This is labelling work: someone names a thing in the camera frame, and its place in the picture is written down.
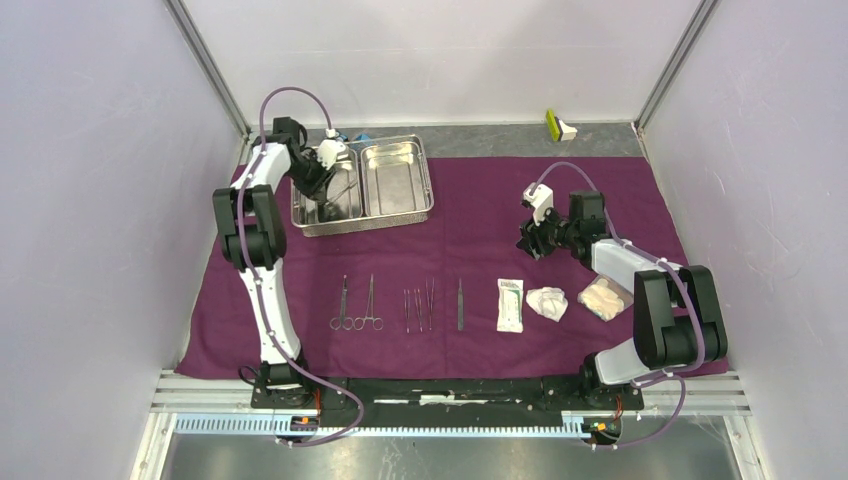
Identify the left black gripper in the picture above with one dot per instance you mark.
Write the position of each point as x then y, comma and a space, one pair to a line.
317, 190

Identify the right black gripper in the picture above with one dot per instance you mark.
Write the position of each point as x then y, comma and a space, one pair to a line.
531, 234

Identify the white sterile packet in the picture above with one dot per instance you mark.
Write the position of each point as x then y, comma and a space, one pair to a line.
510, 306

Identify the white gauze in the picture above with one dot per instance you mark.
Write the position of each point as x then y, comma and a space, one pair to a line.
549, 302

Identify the metal instrument tray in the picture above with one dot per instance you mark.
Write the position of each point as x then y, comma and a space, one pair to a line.
394, 189

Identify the beige gauze roll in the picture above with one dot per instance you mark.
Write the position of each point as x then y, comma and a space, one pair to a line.
605, 298

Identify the steel scalpel handle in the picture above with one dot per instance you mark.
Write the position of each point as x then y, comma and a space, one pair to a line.
430, 296
460, 306

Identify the steel surgical scissors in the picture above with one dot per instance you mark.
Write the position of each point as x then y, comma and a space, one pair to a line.
342, 321

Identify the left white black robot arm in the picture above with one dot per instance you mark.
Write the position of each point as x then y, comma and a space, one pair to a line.
252, 238

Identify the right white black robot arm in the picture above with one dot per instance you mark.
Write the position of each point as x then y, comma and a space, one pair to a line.
677, 321

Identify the yellow green white object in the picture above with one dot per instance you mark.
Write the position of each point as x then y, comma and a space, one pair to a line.
558, 129

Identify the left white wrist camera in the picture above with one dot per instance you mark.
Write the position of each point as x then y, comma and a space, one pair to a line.
332, 149

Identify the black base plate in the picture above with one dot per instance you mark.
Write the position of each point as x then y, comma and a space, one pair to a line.
445, 403

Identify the aluminium frame rail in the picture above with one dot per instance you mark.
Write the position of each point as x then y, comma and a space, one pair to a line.
193, 406

